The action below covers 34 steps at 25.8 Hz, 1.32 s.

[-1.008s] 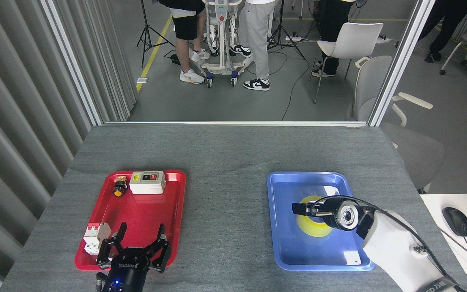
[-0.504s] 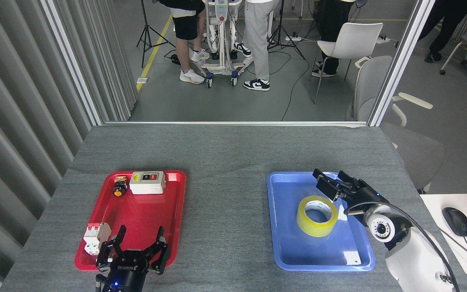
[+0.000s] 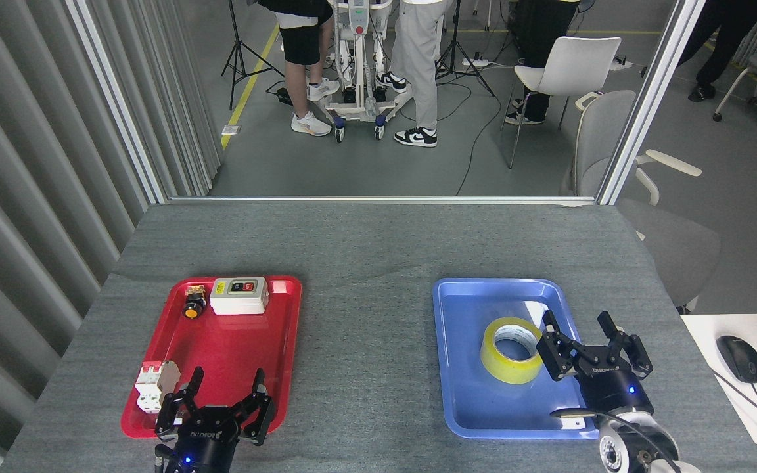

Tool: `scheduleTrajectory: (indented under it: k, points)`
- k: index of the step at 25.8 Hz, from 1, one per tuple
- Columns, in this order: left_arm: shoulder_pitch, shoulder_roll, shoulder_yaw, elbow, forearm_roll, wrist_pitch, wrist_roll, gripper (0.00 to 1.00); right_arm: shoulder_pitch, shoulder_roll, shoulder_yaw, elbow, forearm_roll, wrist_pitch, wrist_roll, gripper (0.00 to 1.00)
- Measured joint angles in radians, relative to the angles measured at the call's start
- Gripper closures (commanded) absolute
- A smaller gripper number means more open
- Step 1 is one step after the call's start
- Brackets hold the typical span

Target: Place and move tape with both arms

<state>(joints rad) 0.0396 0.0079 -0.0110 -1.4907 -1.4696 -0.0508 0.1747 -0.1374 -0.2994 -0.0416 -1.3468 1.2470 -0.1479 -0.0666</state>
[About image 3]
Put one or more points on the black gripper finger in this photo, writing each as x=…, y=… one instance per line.
x=559, y=355
x=259, y=417
x=635, y=351
x=171, y=417

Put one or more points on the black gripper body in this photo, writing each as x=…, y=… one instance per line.
x=204, y=447
x=615, y=391

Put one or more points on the yellow tape roll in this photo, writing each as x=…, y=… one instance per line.
x=510, y=373

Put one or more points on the white circuit breaker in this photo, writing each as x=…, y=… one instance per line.
x=152, y=381

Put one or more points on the red plastic tray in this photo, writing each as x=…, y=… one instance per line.
x=234, y=341

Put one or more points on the blue plastic tray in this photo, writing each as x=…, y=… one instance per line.
x=470, y=401

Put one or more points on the black computer mouse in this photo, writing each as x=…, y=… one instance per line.
x=740, y=360

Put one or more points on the black yellow push button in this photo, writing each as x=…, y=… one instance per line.
x=193, y=305

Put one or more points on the white desk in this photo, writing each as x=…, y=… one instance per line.
x=746, y=325

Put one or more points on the grey office chair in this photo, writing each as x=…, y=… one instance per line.
x=605, y=125

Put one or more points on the white power strip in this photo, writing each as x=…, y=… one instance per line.
x=475, y=62
x=620, y=64

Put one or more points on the grey floor outlet plate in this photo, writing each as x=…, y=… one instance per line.
x=231, y=130

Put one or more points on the white plastic chair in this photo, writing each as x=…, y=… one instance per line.
x=575, y=56

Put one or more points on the black power adapter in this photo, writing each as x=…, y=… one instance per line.
x=283, y=97

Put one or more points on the person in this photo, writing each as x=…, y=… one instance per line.
x=296, y=46
x=539, y=26
x=727, y=33
x=421, y=59

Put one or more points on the black tripod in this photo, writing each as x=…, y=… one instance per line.
x=240, y=47
x=455, y=39

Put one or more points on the white wheeled stand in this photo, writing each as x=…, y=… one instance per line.
x=359, y=16

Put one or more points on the grey push button switch box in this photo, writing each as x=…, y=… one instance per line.
x=239, y=302

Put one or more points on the silver frame rail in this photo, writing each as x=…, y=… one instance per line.
x=378, y=200

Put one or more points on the silver frame post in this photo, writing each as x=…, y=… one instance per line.
x=115, y=98
x=651, y=98

